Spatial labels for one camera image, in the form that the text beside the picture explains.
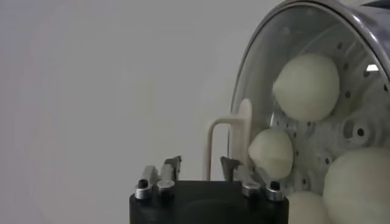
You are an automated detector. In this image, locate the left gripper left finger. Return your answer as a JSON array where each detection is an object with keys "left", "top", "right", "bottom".
[{"left": 135, "top": 155, "right": 183, "bottom": 200}]

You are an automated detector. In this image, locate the perforated steel steamer basket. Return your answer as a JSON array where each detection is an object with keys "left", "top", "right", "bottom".
[{"left": 243, "top": 0, "right": 390, "bottom": 203}]

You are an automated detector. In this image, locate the round glass pot lid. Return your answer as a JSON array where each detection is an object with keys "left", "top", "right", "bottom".
[{"left": 202, "top": 0, "right": 390, "bottom": 224}]

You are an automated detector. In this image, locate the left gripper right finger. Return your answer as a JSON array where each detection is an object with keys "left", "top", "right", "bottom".
[{"left": 219, "top": 156, "right": 284, "bottom": 202}]

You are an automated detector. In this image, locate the white steamed baozi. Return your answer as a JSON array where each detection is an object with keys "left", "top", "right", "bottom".
[
  {"left": 322, "top": 147, "right": 390, "bottom": 224},
  {"left": 248, "top": 128, "right": 294, "bottom": 181},
  {"left": 286, "top": 191, "right": 332, "bottom": 224},
  {"left": 272, "top": 53, "right": 341, "bottom": 123}
]

